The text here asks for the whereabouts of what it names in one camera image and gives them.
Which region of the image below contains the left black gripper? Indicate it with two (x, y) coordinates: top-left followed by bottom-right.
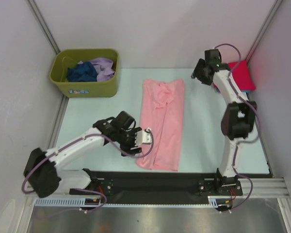
(116, 128), (142, 157)

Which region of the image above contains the pink t shirt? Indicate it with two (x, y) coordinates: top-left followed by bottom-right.
(136, 79), (185, 171)

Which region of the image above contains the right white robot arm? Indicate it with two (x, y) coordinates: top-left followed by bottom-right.
(191, 49), (257, 195)

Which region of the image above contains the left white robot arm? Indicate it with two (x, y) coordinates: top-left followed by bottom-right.
(21, 111), (151, 198)

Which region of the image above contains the folded blue t shirt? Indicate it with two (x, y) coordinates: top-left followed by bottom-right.
(214, 87), (250, 93)

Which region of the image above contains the folded red t shirt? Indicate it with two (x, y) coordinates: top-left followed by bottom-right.
(213, 59), (257, 92)

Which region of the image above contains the olive green plastic bin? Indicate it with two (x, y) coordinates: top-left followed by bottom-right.
(49, 48), (119, 98)

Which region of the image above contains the lilac t shirt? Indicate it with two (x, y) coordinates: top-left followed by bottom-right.
(89, 57), (115, 82)

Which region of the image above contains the dark blue t shirt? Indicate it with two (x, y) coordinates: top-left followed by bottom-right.
(66, 61), (98, 82)

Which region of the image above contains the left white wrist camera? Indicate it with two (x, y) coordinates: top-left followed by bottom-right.
(135, 128), (153, 146)

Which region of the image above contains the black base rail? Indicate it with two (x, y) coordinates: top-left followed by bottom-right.
(67, 169), (275, 206)

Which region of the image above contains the right aluminium frame post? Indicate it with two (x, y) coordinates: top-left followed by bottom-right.
(245, 0), (284, 65)

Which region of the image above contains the aluminium frame post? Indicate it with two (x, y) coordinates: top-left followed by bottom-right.
(25, 0), (61, 54)
(245, 0), (284, 65)

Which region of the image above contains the white slotted cable duct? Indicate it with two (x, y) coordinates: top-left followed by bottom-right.
(35, 195), (233, 208)

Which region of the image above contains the left aluminium frame post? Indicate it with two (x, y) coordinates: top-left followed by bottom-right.
(25, 0), (61, 54)

